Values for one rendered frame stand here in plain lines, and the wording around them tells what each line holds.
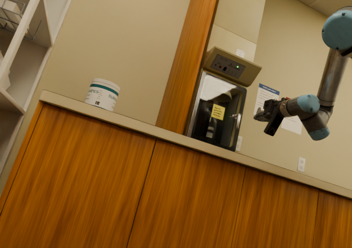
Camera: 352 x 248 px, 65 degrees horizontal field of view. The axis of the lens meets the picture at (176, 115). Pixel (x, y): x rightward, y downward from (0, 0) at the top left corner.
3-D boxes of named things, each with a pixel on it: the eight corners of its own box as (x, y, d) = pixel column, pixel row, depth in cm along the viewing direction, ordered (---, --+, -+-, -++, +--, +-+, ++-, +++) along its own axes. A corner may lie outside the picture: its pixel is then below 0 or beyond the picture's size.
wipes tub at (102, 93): (80, 112, 126) (91, 83, 130) (108, 121, 130) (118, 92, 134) (81, 107, 114) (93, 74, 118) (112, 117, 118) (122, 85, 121)
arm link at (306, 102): (314, 117, 106) (302, 98, 105) (292, 121, 116) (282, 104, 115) (325, 107, 108) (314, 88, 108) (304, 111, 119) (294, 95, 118)
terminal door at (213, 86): (186, 138, 148) (202, 71, 158) (234, 153, 157) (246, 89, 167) (186, 137, 147) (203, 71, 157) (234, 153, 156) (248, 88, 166)
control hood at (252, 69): (201, 67, 158) (205, 52, 161) (248, 87, 168) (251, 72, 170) (211, 61, 148) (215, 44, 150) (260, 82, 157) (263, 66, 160)
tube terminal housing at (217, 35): (167, 148, 170) (195, 40, 189) (212, 162, 179) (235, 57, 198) (182, 146, 147) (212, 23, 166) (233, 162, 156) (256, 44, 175)
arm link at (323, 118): (334, 126, 115) (321, 104, 114) (329, 139, 107) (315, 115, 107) (316, 131, 121) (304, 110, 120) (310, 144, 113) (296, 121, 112)
